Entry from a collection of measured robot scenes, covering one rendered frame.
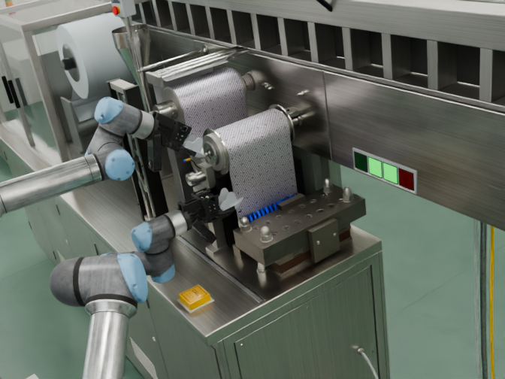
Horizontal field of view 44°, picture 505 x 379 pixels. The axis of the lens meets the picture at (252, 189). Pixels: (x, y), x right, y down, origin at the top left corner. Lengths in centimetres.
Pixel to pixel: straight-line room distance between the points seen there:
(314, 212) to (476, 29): 77
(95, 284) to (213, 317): 46
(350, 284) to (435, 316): 119
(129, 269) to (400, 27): 88
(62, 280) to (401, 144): 94
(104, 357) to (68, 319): 220
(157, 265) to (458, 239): 223
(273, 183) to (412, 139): 51
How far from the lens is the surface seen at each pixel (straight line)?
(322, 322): 201
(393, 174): 180
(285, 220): 193
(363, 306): 211
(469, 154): 160
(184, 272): 202
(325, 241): 193
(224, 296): 187
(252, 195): 197
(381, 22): 168
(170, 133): 183
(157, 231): 180
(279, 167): 200
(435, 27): 156
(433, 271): 345
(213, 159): 191
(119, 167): 162
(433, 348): 299
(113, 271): 146
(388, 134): 177
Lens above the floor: 199
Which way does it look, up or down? 27 degrees down
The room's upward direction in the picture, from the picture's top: 9 degrees counter-clockwise
